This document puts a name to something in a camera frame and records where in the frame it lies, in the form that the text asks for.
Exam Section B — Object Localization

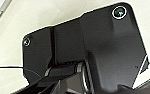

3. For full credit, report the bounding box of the thin blue cable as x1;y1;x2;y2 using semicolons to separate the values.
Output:
0;64;43;78

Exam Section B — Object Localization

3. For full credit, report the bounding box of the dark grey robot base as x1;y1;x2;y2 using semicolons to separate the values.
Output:
10;1;149;94

